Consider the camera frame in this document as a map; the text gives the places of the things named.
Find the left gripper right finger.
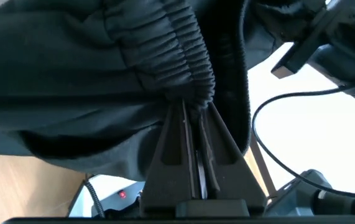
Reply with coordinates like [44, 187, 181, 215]
[199, 102, 267, 218]

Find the black garment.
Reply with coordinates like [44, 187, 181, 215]
[0, 0, 327, 182]

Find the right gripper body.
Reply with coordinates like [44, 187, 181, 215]
[270, 0, 355, 113]

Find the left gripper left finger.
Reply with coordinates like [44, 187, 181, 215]
[139, 99, 201, 218]

